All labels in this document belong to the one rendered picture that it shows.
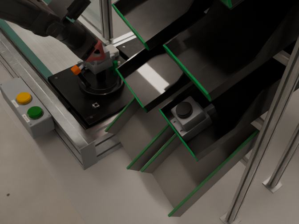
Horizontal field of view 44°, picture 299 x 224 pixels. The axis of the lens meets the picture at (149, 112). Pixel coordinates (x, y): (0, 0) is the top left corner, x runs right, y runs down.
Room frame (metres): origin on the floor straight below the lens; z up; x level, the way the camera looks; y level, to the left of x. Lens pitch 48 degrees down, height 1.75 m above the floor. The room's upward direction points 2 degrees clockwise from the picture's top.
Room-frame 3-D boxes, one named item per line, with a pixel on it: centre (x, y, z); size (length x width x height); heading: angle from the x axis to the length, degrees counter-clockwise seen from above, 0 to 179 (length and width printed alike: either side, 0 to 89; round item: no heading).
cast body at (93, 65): (0.81, 0.14, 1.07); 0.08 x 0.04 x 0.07; 130
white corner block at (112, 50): (0.95, 0.14, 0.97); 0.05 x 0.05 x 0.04; 40
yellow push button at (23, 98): (0.74, 0.37, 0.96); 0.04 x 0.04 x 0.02
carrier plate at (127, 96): (0.81, 0.15, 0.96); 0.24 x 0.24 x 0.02; 40
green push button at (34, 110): (0.68, 0.32, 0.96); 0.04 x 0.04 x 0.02
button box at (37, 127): (0.74, 0.37, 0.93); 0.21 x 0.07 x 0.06; 40
